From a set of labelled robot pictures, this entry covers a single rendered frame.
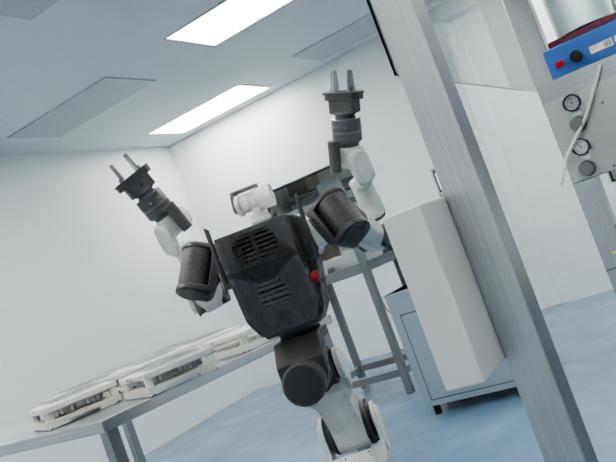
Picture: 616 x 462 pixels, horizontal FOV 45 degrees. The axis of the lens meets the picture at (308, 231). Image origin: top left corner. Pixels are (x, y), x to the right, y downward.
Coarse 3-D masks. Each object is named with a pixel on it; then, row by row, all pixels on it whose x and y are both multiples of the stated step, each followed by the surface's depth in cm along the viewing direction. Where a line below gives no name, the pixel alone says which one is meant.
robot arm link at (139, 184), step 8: (144, 168) 227; (136, 176) 226; (144, 176) 228; (120, 184) 224; (128, 184) 225; (136, 184) 226; (144, 184) 227; (152, 184) 228; (120, 192) 226; (128, 192) 226; (136, 192) 226; (144, 192) 227; (152, 192) 226; (160, 192) 229; (144, 200) 226; (152, 200) 226; (160, 200) 227; (144, 208) 227; (152, 208) 227
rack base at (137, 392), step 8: (216, 360) 235; (200, 368) 231; (208, 368) 233; (184, 376) 228; (192, 376) 231; (160, 384) 224; (168, 384) 225; (176, 384) 228; (128, 392) 237; (136, 392) 231; (144, 392) 225; (152, 392) 222
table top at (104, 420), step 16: (256, 352) 258; (224, 368) 245; (192, 384) 234; (128, 400) 240; (144, 400) 221; (160, 400) 224; (96, 416) 224; (112, 416) 210; (128, 416) 214; (0, 432) 309; (16, 432) 277; (32, 432) 252; (48, 432) 231; (64, 432) 219; (80, 432) 214; (96, 432) 209; (0, 448) 244; (16, 448) 238; (32, 448) 232
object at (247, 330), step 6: (234, 330) 286; (240, 330) 269; (246, 330) 259; (252, 330) 261; (222, 336) 271; (228, 336) 261; (234, 336) 259; (240, 336) 257; (210, 342) 267; (216, 342) 265; (222, 342) 263; (198, 348) 271
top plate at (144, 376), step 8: (200, 352) 232; (208, 352) 234; (176, 360) 229; (184, 360) 229; (192, 360) 231; (160, 368) 225; (168, 368) 226; (128, 376) 239; (136, 376) 227; (144, 376) 222; (152, 376) 223; (120, 384) 241
